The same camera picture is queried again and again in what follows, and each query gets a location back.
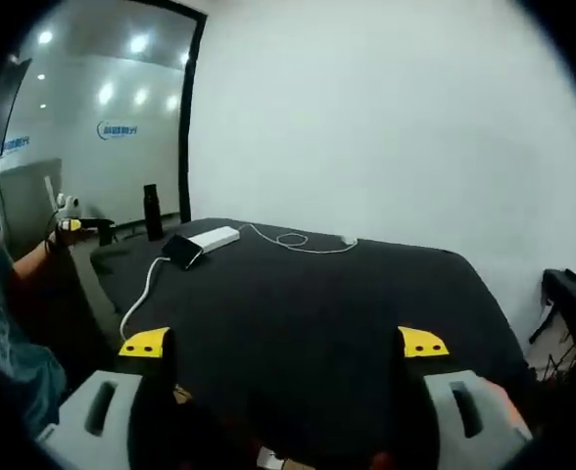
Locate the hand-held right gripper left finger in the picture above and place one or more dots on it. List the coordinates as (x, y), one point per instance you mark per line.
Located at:
(87, 411)

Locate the black door frame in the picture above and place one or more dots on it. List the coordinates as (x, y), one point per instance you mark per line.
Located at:
(188, 147)

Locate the black desk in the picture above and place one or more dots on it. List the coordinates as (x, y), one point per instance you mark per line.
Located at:
(572, 296)

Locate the black phone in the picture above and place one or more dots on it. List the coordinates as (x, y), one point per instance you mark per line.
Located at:
(182, 251)

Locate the person in teal shirt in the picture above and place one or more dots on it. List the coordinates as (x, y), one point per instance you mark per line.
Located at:
(38, 377)

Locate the blue logo sticker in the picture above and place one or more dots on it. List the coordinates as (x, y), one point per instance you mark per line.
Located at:
(114, 129)

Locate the white charger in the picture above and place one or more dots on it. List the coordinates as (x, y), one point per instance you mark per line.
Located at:
(350, 240)

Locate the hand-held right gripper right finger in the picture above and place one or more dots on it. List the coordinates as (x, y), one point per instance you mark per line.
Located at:
(469, 406)

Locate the small black stand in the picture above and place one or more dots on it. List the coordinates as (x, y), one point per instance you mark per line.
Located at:
(103, 224)

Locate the person's left hand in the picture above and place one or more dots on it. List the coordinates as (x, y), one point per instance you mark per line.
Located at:
(72, 235)

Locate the white power strip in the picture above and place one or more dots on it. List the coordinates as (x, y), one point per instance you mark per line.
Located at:
(214, 239)

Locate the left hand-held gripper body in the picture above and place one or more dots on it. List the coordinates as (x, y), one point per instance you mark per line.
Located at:
(70, 205)

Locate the black bottle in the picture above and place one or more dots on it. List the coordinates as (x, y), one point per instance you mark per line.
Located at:
(153, 210)

